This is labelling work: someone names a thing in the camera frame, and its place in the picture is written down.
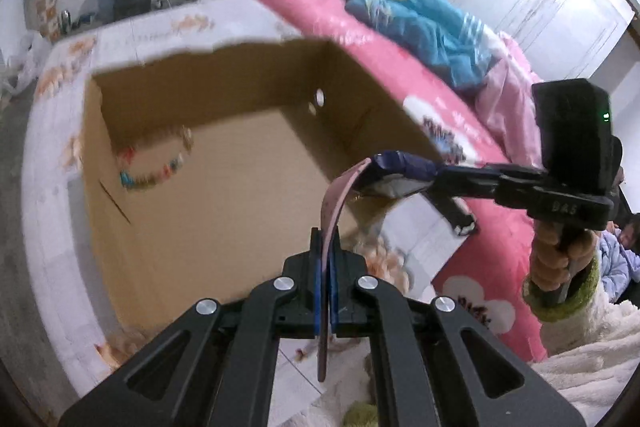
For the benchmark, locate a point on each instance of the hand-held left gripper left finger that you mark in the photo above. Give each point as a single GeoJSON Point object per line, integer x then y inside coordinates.
{"type": "Point", "coordinates": [316, 279]}

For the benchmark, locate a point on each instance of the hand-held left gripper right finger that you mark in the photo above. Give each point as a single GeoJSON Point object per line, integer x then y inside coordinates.
{"type": "Point", "coordinates": [334, 289]}

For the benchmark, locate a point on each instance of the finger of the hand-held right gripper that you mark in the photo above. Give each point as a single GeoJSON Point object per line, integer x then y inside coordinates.
{"type": "Point", "coordinates": [405, 164]}
{"type": "Point", "coordinates": [452, 207]}

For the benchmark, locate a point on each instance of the brown cardboard box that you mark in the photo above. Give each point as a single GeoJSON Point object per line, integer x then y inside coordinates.
{"type": "Point", "coordinates": [225, 187]}

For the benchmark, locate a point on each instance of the person's right forearm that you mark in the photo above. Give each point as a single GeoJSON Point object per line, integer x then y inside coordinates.
{"type": "Point", "coordinates": [590, 342]}

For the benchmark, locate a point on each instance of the person's right hand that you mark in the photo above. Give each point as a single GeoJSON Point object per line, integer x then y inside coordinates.
{"type": "Point", "coordinates": [547, 257]}

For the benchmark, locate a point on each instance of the light pink blanket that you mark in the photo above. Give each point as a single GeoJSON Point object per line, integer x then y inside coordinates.
{"type": "Point", "coordinates": [510, 107]}

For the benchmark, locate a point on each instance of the pink printed bed cover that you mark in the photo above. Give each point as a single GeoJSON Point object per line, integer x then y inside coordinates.
{"type": "Point", "coordinates": [400, 72]}

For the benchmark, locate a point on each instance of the blue printed blanket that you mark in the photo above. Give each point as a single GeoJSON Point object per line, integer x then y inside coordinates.
{"type": "Point", "coordinates": [425, 27]}

